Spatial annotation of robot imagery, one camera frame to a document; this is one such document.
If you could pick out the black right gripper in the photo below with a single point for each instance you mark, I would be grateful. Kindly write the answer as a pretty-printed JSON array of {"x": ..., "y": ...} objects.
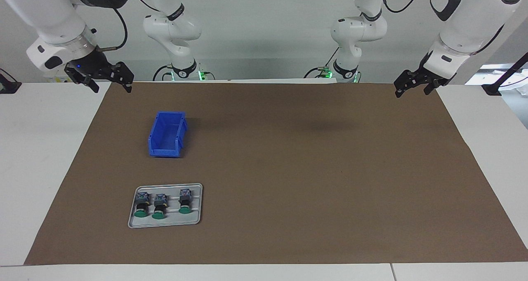
[{"x": 95, "y": 64}]

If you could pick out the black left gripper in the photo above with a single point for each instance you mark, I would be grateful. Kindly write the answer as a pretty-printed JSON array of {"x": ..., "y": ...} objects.
[{"x": 431, "y": 74}]

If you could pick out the green push button switch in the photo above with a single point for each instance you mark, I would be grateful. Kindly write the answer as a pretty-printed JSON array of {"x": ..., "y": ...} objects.
[
  {"x": 142, "y": 204},
  {"x": 185, "y": 201},
  {"x": 159, "y": 206}
]

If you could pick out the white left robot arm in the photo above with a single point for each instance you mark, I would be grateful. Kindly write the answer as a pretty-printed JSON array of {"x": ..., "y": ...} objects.
[{"x": 466, "y": 25}]

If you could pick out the white box yellow label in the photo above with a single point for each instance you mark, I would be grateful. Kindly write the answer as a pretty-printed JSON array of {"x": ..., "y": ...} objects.
[{"x": 55, "y": 79}]

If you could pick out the blue plastic bin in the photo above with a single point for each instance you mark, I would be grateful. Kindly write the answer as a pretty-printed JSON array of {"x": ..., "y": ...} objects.
[{"x": 167, "y": 133}]

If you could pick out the grey metal tray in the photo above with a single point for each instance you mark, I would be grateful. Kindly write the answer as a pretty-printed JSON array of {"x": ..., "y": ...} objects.
[{"x": 194, "y": 220}]

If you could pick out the brown paper mat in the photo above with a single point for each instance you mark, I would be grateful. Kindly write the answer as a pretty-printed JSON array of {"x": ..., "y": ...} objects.
[{"x": 288, "y": 190}]

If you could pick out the black camera stand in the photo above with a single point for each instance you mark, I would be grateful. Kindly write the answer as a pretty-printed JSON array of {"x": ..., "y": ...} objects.
[{"x": 493, "y": 89}]

